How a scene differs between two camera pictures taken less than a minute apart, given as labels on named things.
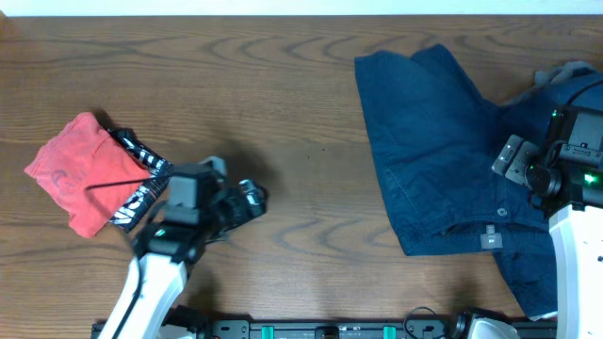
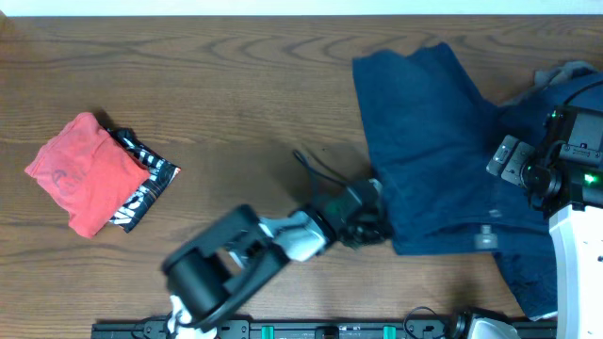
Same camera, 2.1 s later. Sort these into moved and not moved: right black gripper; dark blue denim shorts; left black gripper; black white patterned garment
Moved: left black gripper
Not moved: black white patterned garment; dark blue denim shorts; right black gripper
